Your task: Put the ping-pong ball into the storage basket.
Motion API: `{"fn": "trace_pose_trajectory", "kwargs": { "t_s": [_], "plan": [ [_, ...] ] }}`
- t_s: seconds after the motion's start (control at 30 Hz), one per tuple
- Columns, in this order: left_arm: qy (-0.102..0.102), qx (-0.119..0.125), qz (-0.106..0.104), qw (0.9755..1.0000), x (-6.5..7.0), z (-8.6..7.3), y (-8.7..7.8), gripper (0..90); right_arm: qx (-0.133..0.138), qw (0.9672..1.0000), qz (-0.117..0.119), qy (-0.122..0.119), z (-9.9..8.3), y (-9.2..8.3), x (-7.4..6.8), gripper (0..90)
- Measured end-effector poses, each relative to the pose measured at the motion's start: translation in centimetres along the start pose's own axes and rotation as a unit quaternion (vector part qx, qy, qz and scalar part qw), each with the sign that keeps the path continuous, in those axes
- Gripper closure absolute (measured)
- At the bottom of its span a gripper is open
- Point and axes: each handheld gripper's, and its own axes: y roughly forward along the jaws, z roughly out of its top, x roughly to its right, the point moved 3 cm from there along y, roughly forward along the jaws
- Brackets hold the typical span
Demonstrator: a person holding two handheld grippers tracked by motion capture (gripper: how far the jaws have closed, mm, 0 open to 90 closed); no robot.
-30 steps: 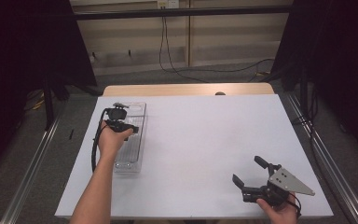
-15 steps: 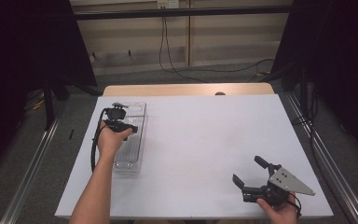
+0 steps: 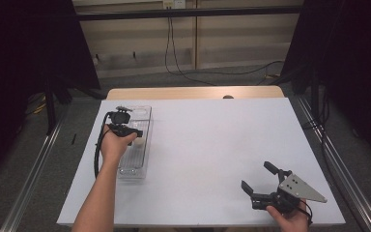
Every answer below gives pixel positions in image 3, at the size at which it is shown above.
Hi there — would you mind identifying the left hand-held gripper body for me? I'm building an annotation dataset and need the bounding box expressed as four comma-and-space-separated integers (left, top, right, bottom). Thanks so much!
107, 105, 135, 139

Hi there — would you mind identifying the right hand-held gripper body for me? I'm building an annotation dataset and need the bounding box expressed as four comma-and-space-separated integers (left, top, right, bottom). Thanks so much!
250, 170, 328, 216

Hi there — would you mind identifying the clear plastic storage bin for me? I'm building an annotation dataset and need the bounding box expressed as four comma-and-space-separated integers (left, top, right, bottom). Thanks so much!
117, 104, 155, 181

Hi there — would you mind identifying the person's left hand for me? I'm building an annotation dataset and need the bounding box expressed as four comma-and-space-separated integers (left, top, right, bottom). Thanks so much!
100, 130, 138, 166

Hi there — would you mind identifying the person's right hand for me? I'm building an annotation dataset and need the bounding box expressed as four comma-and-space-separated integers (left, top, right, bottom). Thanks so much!
265, 198, 312, 232

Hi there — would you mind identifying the white table cover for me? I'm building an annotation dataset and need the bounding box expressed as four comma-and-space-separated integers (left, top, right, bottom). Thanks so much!
56, 97, 347, 227

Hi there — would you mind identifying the wooden table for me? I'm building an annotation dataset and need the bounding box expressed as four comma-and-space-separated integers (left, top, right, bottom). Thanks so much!
105, 84, 286, 102

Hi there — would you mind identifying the black metal stand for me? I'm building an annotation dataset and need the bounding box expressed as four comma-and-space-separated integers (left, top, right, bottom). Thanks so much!
43, 75, 75, 136

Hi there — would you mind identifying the black curtain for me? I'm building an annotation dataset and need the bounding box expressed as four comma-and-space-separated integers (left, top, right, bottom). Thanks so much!
0, 0, 101, 187
280, 0, 371, 170

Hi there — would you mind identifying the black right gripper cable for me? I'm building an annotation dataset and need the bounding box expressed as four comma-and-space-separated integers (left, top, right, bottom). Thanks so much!
297, 200, 314, 226

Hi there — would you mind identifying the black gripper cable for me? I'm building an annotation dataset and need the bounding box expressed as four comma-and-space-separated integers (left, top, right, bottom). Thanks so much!
93, 110, 114, 180
297, 200, 314, 226

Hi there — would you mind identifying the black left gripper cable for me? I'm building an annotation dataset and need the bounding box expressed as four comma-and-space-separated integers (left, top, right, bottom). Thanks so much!
93, 110, 114, 180

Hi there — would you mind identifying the aluminium floor rail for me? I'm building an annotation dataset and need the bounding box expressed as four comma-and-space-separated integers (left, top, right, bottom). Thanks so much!
293, 94, 371, 232
0, 104, 70, 232

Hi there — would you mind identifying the yellow floor cable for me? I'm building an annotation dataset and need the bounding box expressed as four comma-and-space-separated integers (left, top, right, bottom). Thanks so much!
28, 96, 48, 116

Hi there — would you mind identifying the black power cable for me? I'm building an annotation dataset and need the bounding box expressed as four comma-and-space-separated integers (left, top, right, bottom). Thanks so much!
168, 8, 286, 77
164, 8, 218, 87

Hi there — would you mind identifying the black horizontal frame bar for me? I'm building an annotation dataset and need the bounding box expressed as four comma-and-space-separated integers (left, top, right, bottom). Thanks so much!
72, 5, 304, 22

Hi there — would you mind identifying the white wall power outlet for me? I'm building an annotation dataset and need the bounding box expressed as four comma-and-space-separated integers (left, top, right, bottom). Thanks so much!
162, 0, 187, 10

